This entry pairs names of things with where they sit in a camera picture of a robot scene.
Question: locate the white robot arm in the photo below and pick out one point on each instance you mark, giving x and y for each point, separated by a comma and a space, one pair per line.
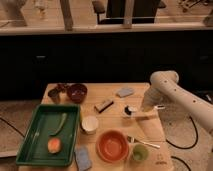
165, 83

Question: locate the dark maroon bowl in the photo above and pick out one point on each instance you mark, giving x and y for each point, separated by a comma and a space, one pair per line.
77, 92

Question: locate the orange red bowl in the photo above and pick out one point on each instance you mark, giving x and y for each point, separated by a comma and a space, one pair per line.
112, 146

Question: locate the wooden block eraser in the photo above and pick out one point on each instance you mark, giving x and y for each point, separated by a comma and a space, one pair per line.
100, 107

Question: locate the dark red toy item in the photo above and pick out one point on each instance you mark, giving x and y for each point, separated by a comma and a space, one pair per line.
62, 87

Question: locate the white cup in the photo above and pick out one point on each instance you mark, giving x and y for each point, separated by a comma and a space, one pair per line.
90, 124

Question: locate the silver fork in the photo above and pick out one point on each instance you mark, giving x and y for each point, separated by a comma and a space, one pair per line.
134, 140

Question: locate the green cup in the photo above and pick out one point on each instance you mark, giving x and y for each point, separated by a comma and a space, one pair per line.
139, 153

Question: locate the orange peach fruit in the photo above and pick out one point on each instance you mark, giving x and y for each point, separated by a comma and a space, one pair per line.
54, 145

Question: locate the blue sponge near tray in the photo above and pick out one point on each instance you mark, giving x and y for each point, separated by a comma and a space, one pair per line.
82, 159

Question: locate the black office chair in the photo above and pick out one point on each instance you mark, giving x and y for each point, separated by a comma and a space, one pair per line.
127, 11

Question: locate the green plastic tray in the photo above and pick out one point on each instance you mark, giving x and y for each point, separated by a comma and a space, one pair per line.
45, 120

